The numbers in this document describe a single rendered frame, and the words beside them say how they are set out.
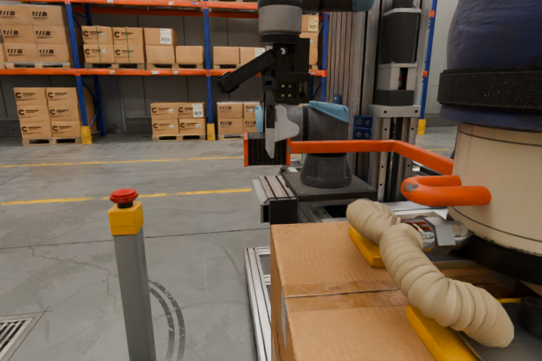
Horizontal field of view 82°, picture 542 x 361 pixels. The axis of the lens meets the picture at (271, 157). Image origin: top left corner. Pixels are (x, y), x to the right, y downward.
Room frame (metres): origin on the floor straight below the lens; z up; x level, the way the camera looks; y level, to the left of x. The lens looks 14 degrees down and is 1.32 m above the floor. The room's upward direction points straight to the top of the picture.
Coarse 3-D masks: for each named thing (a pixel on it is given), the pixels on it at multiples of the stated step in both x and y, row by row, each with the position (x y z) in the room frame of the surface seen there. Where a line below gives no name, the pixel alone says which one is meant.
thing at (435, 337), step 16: (512, 304) 0.28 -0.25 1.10; (528, 304) 0.25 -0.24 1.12; (416, 320) 0.27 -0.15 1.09; (432, 320) 0.26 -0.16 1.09; (512, 320) 0.26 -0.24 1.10; (528, 320) 0.24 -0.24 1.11; (432, 336) 0.24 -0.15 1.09; (448, 336) 0.24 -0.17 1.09; (464, 336) 0.24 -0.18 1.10; (528, 336) 0.24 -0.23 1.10; (432, 352) 0.24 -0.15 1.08; (448, 352) 0.23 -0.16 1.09; (464, 352) 0.23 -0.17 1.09; (480, 352) 0.22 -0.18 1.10; (496, 352) 0.22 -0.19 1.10; (512, 352) 0.22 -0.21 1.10; (528, 352) 0.22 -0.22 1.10
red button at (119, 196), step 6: (114, 192) 0.78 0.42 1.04; (120, 192) 0.78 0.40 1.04; (126, 192) 0.78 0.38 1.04; (132, 192) 0.78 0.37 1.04; (114, 198) 0.75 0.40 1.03; (120, 198) 0.75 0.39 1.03; (126, 198) 0.76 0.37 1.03; (132, 198) 0.77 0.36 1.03; (120, 204) 0.77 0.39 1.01; (126, 204) 0.77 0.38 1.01; (132, 204) 0.79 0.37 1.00
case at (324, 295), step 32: (288, 224) 0.52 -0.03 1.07; (320, 224) 0.52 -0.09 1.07; (288, 256) 0.41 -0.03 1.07; (320, 256) 0.41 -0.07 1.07; (352, 256) 0.41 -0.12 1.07; (288, 288) 0.34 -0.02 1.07; (320, 288) 0.34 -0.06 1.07; (352, 288) 0.34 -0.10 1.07; (384, 288) 0.34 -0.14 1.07; (288, 320) 0.29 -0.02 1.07; (320, 320) 0.29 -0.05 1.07; (352, 320) 0.29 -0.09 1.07; (384, 320) 0.29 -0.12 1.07; (288, 352) 0.28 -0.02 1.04; (320, 352) 0.25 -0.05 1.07; (352, 352) 0.24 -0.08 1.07; (384, 352) 0.24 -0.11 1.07; (416, 352) 0.24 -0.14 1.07
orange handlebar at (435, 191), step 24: (312, 144) 0.58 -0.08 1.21; (336, 144) 0.58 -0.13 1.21; (360, 144) 0.59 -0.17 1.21; (384, 144) 0.59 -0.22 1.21; (408, 144) 0.56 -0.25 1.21; (432, 168) 0.46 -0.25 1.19; (408, 192) 0.33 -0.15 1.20; (432, 192) 0.31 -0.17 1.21; (456, 192) 0.31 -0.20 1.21; (480, 192) 0.31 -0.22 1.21
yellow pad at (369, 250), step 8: (424, 216) 0.45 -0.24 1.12; (352, 232) 0.46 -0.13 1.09; (352, 240) 0.46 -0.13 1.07; (360, 240) 0.43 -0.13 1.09; (368, 240) 0.43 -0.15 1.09; (360, 248) 0.42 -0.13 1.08; (368, 248) 0.40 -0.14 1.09; (376, 248) 0.40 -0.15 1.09; (368, 256) 0.39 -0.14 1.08; (376, 256) 0.38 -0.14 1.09; (376, 264) 0.38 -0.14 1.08
